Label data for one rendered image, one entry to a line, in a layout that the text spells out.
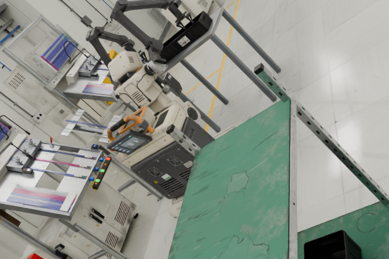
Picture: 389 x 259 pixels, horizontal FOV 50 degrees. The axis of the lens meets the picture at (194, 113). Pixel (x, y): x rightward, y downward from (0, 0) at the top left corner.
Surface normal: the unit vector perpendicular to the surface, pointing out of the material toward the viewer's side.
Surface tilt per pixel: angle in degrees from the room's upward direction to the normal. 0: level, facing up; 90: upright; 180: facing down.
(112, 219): 90
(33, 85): 90
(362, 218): 0
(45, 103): 90
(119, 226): 90
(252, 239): 0
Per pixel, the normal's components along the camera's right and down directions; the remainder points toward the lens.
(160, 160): -0.24, 0.65
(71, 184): 0.04, -0.77
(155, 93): 0.68, -0.42
